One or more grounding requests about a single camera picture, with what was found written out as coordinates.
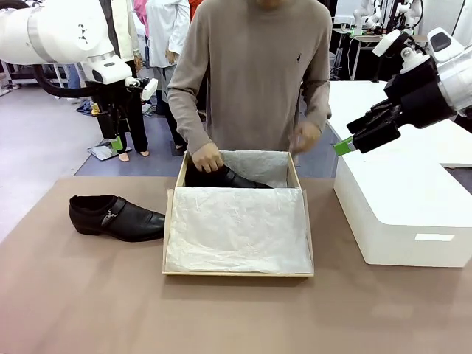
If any white curtain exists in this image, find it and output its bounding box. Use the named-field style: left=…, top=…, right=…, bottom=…
left=451, top=0, right=472, bottom=38

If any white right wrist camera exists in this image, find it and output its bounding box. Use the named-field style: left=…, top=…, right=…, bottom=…
left=372, top=28, right=431, bottom=73

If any white tissue wrapping paper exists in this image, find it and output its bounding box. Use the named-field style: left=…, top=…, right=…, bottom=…
left=165, top=149, right=314, bottom=274

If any mannequin in white shirt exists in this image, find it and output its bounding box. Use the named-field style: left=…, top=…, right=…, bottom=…
left=145, top=0, right=192, bottom=150

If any white frame lab table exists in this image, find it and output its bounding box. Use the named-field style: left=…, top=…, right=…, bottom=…
left=0, top=60, right=40, bottom=97

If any clothes pile on floor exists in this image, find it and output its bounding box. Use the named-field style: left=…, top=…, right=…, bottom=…
left=75, top=99, right=100, bottom=116

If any person's right forearm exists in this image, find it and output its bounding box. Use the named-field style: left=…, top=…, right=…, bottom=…
left=167, top=79, right=218, bottom=156

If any pink hanging garment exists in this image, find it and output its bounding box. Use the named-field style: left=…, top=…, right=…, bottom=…
left=133, top=0, right=150, bottom=40

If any mannequin in cream jacket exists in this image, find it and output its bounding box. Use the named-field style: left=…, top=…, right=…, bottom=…
left=97, top=0, right=150, bottom=162

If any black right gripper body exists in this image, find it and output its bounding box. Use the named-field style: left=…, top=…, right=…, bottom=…
left=383, top=35, right=458, bottom=130

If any person's right hand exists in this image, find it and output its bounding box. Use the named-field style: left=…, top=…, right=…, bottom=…
left=192, top=143, right=225, bottom=173

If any person's left forearm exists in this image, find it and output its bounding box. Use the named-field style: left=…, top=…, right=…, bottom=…
left=302, top=79, right=332, bottom=133

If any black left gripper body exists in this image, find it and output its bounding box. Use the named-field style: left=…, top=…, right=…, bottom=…
left=88, top=81, right=130, bottom=114

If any person's left hand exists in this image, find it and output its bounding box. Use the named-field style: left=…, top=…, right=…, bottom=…
left=289, top=120, right=322, bottom=153

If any grey top lab table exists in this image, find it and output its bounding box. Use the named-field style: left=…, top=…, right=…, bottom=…
left=331, top=27, right=428, bottom=82

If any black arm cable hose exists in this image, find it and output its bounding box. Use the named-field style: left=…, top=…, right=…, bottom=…
left=32, top=63, right=99, bottom=100

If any black vertical pole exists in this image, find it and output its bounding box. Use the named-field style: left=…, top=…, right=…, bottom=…
left=381, top=0, right=395, bottom=35

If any person in beige sweater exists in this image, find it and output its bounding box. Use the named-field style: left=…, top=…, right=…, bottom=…
left=167, top=0, right=333, bottom=152

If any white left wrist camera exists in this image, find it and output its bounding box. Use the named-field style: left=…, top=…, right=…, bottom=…
left=125, top=76, right=159, bottom=101

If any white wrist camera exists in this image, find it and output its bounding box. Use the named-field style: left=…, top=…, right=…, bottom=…
left=125, top=76, right=159, bottom=101
left=372, top=28, right=431, bottom=73

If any grey sheet on floor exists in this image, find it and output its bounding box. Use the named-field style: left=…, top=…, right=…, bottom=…
left=87, top=142, right=119, bottom=162

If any brown cardboard shoe box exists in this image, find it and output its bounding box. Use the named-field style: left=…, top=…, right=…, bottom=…
left=162, top=149, right=316, bottom=277

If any white pedestal block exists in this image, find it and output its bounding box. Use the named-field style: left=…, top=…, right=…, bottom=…
left=327, top=80, right=472, bottom=268

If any black leather buckle shoe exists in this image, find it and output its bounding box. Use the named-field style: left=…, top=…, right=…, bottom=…
left=184, top=161, right=274, bottom=190
left=68, top=194, right=166, bottom=243

